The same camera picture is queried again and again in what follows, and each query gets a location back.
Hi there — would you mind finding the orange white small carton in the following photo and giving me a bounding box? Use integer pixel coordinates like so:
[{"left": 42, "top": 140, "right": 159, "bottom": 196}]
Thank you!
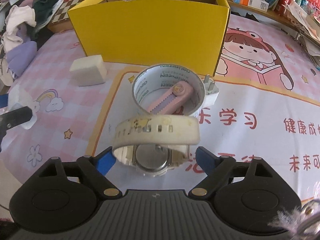
[{"left": 231, "top": 0, "right": 269, "bottom": 12}]

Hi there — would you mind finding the pile of clothes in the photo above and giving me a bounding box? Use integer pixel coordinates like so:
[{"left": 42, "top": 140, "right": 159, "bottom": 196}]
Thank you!
[{"left": 1, "top": 0, "right": 64, "bottom": 87}]

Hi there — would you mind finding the yellow cardboard box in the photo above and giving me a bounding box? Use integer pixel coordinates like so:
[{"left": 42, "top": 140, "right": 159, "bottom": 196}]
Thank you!
[{"left": 68, "top": 0, "right": 230, "bottom": 75}]

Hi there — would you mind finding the white foam block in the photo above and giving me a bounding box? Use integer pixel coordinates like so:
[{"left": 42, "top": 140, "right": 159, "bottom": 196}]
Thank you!
[{"left": 69, "top": 55, "right": 107, "bottom": 87}]

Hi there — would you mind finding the stack of papers and books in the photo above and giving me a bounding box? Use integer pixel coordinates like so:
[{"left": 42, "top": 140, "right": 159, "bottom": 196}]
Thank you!
[{"left": 274, "top": 0, "right": 319, "bottom": 69}]

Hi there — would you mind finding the pink cartoon table mat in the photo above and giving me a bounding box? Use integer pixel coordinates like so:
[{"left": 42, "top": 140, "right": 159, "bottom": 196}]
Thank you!
[{"left": 1, "top": 15, "right": 319, "bottom": 201}]

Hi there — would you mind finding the clear tape roll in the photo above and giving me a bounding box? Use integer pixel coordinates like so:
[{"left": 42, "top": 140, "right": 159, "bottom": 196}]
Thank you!
[{"left": 132, "top": 64, "right": 205, "bottom": 117}]

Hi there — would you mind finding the white power plug adapter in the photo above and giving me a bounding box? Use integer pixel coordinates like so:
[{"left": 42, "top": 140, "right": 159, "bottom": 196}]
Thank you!
[{"left": 202, "top": 74, "right": 219, "bottom": 108}]

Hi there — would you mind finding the wooden chess board box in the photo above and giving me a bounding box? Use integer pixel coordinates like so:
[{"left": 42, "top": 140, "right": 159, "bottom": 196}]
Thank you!
[{"left": 47, "top": 0, "right": 84, "bottom": 33}]

